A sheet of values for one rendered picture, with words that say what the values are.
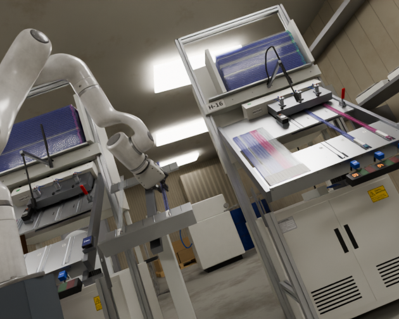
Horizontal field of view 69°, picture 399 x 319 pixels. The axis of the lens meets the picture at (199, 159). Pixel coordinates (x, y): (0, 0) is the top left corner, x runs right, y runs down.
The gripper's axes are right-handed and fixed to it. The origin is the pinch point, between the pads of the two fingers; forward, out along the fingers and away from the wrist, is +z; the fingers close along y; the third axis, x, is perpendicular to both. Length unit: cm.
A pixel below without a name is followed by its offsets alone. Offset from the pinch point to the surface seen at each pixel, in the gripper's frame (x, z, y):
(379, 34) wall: -167, 129, -243
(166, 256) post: 19.5, 15.2, 13.7
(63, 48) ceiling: -231, -34, 39
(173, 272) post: 24.7, 19.3, 14.7
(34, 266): 5, -9, 61
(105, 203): -51, 24, 48
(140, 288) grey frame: 0, 48, 49
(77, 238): -2.2, -2.7, 44.2
